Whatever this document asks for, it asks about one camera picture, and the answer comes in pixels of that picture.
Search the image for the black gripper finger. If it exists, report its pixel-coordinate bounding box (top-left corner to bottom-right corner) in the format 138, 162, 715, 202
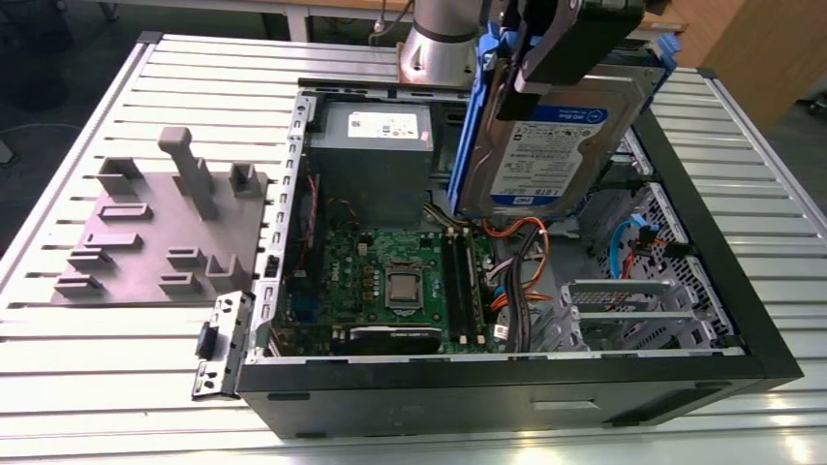
496, 0, 583, 121

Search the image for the hard disk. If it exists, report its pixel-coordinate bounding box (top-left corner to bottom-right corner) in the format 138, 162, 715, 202
448, 18, 685, 218

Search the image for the wooden cabinet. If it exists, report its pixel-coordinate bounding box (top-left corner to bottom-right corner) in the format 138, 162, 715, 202
658, 0, 827, 132

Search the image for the wooden desk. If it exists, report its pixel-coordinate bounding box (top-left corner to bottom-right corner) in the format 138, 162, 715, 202
258, 0, 686, 67

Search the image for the grey power supply unit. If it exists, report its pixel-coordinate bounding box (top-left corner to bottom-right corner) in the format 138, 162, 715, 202
303, 100, 435, 232

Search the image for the RAM stick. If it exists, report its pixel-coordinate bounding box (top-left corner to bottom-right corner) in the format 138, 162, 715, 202
459, 228, 490, 346

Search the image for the green motherboard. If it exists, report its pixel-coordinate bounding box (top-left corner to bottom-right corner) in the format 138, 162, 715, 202
274, 227, 512, 357

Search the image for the silver CPU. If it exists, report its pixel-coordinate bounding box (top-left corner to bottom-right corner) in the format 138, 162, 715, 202
387, 270, 426, 304

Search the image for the CPU socket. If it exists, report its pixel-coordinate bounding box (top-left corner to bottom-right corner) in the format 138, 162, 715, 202
380, 260, 432, 319

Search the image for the black graphics card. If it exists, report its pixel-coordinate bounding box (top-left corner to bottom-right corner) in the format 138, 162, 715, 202
328, 325, 444, 357

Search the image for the grey parts rack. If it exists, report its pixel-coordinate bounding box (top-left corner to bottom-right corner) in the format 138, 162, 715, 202
51, 126, 272, 307

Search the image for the black PC case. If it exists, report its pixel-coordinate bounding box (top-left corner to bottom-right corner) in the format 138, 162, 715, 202
235, 77, 807, 440

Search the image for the orange yellow wire bundle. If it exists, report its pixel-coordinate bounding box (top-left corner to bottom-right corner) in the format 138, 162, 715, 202
480, 215, 555, 311

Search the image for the blue data wire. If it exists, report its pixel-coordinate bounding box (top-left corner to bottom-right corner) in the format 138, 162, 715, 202
610, 215, 661, 282

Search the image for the black-plug power wire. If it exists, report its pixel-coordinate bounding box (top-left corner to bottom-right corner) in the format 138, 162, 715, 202
630, 225, 699, 261

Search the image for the thin red wire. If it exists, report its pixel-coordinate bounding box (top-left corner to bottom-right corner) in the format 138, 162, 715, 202
300, 173, 322, 277

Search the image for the black cable bundle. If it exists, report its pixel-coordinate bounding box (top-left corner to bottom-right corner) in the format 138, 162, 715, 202
503, 178, 647, 353

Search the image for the metal expansion slot bracket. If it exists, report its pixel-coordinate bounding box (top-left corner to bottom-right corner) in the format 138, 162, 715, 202
191, 290, 258, 401

